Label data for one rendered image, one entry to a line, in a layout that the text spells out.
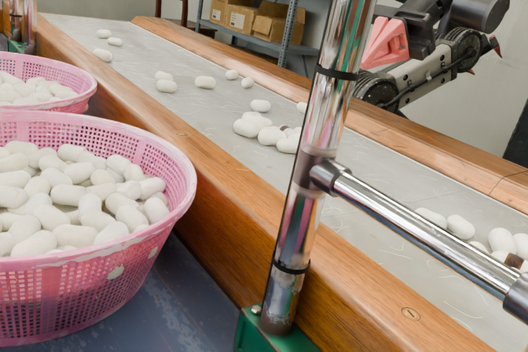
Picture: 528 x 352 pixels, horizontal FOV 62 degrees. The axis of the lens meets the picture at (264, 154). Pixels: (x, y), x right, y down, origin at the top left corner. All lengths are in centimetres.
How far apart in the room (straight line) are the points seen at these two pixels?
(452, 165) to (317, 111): 43
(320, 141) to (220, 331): 19
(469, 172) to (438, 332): 38
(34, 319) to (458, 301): 31
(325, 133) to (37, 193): 26
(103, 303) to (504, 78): 246
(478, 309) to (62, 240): 32
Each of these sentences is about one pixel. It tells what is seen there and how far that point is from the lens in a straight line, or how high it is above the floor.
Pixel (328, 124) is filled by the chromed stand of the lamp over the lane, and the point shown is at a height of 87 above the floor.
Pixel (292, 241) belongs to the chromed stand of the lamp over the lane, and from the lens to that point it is 29.
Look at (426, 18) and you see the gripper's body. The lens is 69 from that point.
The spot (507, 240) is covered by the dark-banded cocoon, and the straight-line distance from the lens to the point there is 47.
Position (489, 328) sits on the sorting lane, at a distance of 38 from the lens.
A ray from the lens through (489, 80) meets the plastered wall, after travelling 268.
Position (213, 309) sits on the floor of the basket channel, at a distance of 40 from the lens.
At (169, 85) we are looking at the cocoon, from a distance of 75.
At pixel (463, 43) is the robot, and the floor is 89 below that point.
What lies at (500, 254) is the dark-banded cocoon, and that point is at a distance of 44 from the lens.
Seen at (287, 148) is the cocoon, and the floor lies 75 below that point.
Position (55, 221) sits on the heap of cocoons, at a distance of 38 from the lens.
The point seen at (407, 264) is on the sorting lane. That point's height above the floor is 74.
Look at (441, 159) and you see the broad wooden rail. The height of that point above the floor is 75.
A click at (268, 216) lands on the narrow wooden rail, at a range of 36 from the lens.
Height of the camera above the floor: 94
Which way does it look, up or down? 21 degrees down
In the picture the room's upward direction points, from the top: 11 degrees clockwise
